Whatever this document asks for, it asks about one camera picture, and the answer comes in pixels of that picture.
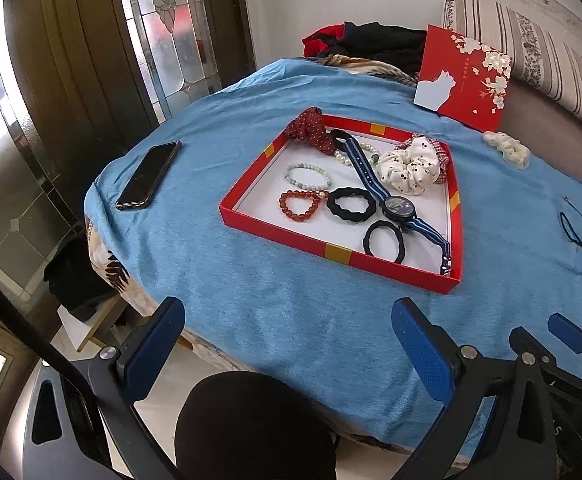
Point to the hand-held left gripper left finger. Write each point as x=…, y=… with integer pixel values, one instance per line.
x=153, y=345

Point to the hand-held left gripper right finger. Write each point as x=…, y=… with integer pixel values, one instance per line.
x=423, y=350

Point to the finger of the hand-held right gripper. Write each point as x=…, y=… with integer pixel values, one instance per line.
x=571, y=335

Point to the red cardboard tray box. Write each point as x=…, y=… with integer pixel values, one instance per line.
x=271, y=210

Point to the white spotted scrunchie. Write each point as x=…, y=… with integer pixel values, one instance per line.
x=411, y=167

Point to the wooden stool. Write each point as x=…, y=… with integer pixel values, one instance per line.
x=88, y=327

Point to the black cloth on stool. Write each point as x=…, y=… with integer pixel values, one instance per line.
x=76, y=275

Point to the blue blanket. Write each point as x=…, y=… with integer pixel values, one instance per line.
x=271, y=310

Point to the black smartphone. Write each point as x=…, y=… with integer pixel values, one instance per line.
x=148, y=175

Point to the white claw hair clip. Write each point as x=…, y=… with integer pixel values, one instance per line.
x=508, y=150

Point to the brown sofa seat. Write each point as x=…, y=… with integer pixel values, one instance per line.
x=561, y=135

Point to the red plaid scrunchie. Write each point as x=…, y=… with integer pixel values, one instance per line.
x=439, y=147

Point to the red polka dot scrunchie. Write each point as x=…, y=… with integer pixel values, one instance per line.
x=311, y=132

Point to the red box lid floral print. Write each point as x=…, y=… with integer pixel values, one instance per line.
x=466, y=90

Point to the striped floral sofa cushion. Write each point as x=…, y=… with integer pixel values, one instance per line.
x=536, y=45

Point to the stained glass wooden door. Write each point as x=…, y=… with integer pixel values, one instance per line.
x=71, y=60

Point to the black cloth pile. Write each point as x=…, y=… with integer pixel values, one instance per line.
x=386, y=45

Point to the red cloth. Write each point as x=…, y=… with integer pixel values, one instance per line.
x=321, y=40

